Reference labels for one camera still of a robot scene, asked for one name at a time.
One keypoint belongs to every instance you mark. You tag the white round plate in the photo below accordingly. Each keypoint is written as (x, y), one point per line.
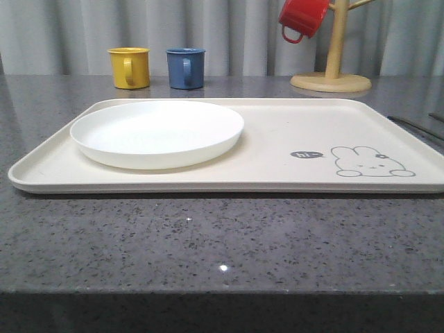
(155, 135)

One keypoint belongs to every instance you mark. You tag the grey pleated curtain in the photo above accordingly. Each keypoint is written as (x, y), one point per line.
(241, 38)

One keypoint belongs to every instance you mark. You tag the yellow enamel mug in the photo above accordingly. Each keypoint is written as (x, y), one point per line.
(130, 68)

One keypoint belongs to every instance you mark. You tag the wooden mug tree stand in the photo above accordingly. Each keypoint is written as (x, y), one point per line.
(332, 80)

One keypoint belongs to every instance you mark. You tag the red enamel mug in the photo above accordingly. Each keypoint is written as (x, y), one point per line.
(302, 16)

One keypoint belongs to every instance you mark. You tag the blue enamel mug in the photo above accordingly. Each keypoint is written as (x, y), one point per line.
(186, 67)

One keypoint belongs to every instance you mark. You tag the silver metal chopstick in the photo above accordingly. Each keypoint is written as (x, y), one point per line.
(431, 133)

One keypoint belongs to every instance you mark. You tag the cream rabbit serving tray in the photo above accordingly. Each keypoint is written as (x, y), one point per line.
(288, 145)

